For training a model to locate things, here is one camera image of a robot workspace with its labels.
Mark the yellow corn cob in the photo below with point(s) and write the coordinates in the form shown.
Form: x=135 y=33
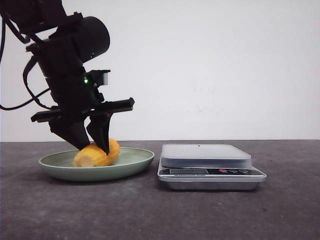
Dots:
x=93 y=156

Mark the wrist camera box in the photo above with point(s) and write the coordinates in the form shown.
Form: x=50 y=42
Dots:
x=98 y=77

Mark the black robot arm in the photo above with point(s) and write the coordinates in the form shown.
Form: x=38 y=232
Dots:
x=60 y=44

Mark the green plate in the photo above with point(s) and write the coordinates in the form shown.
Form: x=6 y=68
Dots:
x=129 y=162

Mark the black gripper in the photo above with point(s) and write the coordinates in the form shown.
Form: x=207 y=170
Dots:
x=77 y=98

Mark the silver digital kitchen scale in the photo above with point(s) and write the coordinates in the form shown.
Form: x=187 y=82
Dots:
x=221 y=167

